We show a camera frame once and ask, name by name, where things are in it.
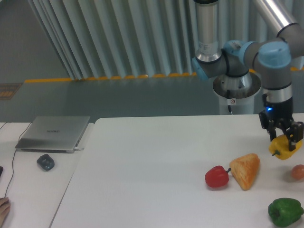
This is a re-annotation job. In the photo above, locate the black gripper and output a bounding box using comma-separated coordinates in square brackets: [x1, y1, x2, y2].
[259, 94, 304, 151]

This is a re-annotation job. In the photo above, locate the yellow bell pepper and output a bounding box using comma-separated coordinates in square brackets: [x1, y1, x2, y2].
[268, 135, 303, 160]

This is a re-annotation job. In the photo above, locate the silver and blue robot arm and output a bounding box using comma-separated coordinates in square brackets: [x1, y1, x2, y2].
[192, 0, 304, 151]

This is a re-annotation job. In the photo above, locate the red bell pepper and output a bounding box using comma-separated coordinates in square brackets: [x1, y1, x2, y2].
[205, 166, 231, 188]

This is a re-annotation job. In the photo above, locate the green bell pepper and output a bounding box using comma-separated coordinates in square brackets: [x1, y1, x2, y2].
[268, 198, 304, 228]

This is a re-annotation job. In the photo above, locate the person's hand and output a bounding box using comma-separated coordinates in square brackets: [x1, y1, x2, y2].
[0, 197, 11, 225]

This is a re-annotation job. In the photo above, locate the brown egg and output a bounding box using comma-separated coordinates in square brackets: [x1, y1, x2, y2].
[291, 164, 304, 180]

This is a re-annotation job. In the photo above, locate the orange triangular bread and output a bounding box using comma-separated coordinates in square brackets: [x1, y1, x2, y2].
[229, 153, 260, 190]

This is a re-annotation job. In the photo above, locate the white USB plug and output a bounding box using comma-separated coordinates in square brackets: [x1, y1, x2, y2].
[74, 147, 84, 151]

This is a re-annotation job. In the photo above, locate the white pleated curtain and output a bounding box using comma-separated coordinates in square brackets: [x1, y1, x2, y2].
[27, 0, 304, 80]

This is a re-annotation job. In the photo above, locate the silver closed laptop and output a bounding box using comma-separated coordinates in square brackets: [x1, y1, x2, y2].
[15, 116, 90, 153]

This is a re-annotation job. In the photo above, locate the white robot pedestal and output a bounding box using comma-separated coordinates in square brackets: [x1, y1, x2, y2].
[213, 72, 261, 115]

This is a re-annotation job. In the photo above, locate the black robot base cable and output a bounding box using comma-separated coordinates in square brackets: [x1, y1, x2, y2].
[226, 89, 234, 115]

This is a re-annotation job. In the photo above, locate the black mouse cable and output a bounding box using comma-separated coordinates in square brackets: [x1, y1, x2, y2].
[0, 122, 34, 199]

